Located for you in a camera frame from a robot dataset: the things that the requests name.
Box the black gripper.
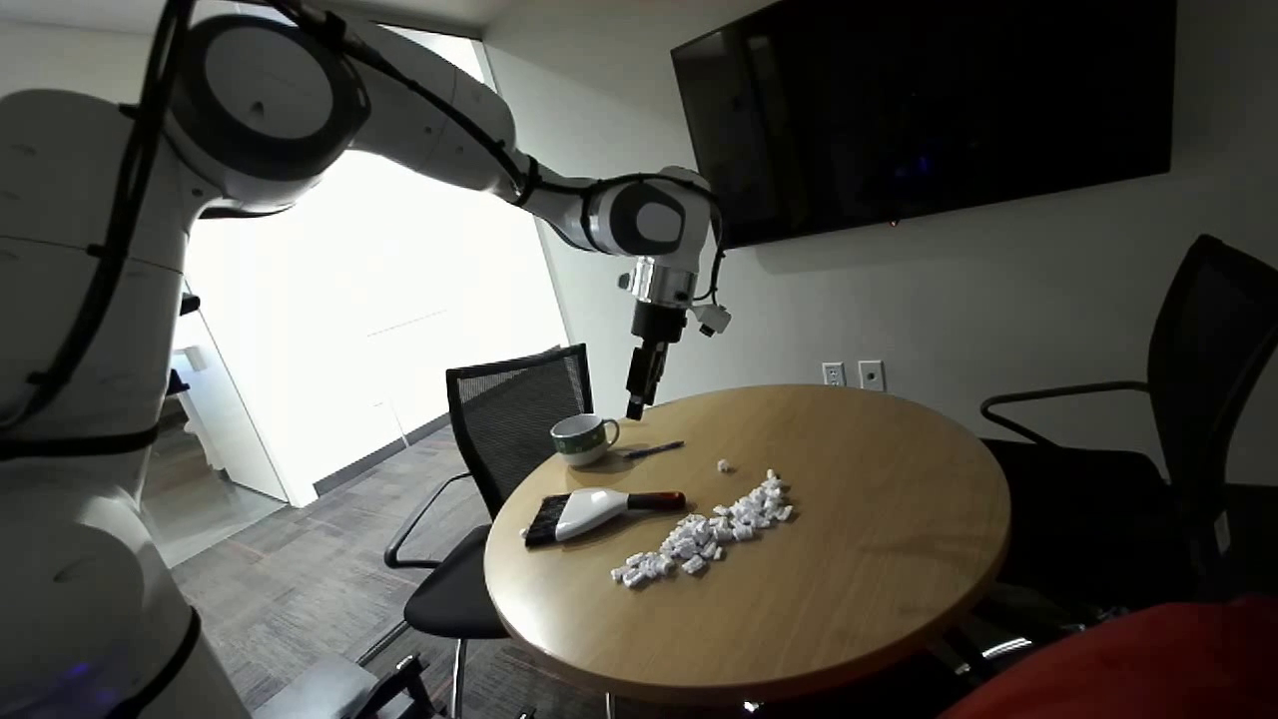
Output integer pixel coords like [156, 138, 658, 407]
[623, 300, 692, 425]

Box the small dark utensil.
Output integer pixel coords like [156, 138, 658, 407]
[610, 439, 685, 468]

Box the small dark bowl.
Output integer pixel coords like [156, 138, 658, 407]
[547, 412, 623, 473]

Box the black mesh office chair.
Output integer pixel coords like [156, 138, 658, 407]
[978, 234, 1278, 632]
[357, 342, 598, 719]

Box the pile of white pieces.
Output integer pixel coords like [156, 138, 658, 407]
[608, 468, 800, 593]

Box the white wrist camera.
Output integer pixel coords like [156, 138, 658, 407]
[692, 296, 736, 342]

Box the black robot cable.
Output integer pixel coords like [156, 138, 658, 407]
[0, 0, 736, 433]

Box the black wall television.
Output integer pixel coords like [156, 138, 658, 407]
[668, 0, 1181, 258]

